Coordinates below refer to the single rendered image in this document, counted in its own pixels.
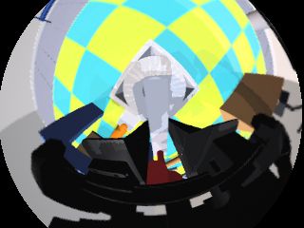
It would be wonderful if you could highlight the mallet with wooden handle and black head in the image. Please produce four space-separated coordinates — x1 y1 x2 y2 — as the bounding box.
166 156 180 167

